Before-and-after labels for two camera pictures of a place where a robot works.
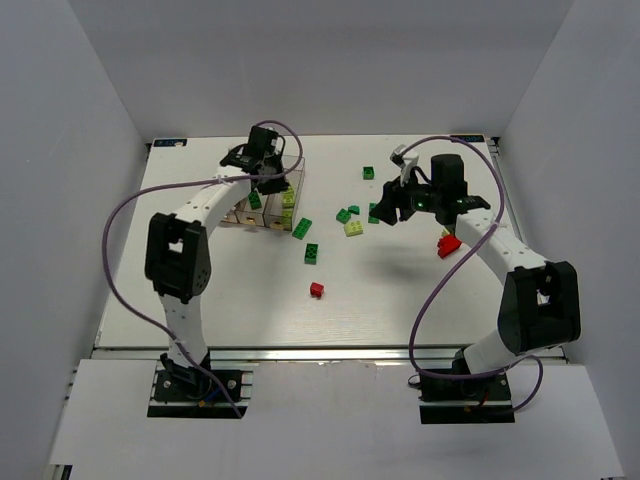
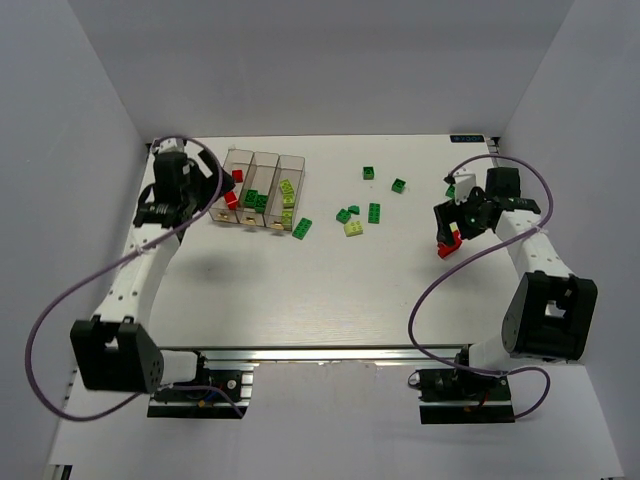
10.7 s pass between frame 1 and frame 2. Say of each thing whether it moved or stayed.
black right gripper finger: moved
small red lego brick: moved
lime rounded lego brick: stayed
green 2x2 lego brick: stayed
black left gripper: moved
